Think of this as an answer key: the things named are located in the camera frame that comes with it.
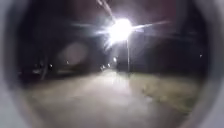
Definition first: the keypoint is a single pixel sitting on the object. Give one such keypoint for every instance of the grass verge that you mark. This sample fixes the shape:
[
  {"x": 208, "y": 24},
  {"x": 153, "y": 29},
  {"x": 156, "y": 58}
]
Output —
[
  {"x": 50, "y": 83},
  {"x": 166, "y": 88}
]

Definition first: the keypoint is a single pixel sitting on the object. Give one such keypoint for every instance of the street lamp pole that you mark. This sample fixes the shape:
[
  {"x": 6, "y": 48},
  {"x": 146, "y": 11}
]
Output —
[{"x": 128, "y": 56}]

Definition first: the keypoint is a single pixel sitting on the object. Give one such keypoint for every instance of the grey paved path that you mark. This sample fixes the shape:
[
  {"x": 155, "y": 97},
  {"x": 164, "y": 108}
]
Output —
[{"x": 100, "y": 100}]

